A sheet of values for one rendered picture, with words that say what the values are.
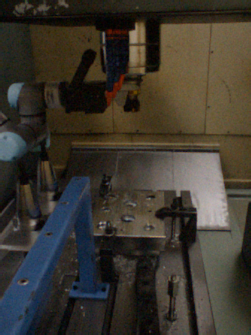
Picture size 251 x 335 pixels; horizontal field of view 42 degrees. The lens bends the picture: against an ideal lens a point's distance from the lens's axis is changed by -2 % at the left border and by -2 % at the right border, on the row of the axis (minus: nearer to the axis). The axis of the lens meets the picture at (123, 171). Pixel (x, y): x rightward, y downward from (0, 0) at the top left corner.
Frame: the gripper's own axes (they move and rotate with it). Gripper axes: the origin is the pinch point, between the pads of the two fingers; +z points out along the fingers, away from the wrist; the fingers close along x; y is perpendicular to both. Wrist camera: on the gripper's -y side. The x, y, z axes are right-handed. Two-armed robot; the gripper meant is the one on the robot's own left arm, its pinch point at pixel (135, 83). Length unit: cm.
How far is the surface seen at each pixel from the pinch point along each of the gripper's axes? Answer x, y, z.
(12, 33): -76, -16, -65
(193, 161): -93, 58, 26
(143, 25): 7.1, -14.4, 2.9
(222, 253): -32, 79, 34
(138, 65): 7.6, -5.4, 1.4
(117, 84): 16.7, -2.2, -2.8
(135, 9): 32.3, -16.4, 2.7
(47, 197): 33.5, 17.0, -16.1
